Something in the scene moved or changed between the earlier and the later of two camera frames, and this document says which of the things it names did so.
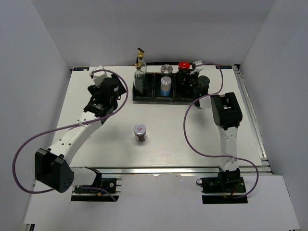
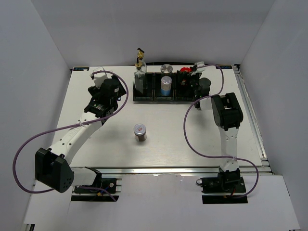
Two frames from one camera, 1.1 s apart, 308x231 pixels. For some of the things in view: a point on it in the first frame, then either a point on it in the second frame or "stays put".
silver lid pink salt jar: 166,70 stays put
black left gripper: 94,91 stays put
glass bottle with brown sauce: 139,77 stays put
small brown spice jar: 184,66 to 184,72
